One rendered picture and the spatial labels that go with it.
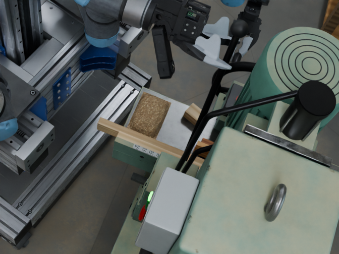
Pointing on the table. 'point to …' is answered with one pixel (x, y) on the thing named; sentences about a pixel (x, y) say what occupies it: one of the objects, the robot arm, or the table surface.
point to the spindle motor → (290, 70)
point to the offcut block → (192, 113)
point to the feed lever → (238, 24)
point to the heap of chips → (149, 115)
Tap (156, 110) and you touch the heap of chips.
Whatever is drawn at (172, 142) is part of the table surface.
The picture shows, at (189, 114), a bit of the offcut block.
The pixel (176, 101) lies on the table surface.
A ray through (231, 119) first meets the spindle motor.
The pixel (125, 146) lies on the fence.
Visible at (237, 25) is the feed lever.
